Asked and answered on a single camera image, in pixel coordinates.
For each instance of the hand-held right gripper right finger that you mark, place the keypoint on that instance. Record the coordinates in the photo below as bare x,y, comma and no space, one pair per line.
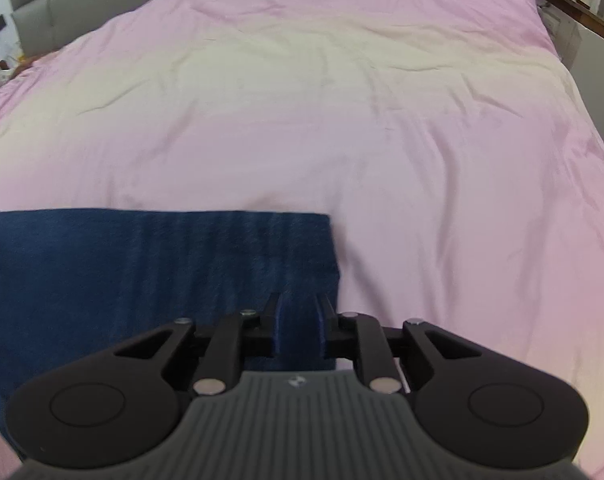
322,325

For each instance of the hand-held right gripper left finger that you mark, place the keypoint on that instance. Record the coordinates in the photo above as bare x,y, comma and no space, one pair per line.
281,325

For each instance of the blue denim pants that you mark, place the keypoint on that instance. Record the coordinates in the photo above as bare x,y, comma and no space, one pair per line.
106,270

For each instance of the pink floral blanket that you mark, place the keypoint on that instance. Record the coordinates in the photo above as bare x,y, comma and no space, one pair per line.
332,110

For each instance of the white nightstand with brown top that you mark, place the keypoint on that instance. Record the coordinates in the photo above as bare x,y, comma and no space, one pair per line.
597,75

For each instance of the grey padded headboard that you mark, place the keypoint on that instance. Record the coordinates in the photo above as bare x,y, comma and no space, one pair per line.
81,0

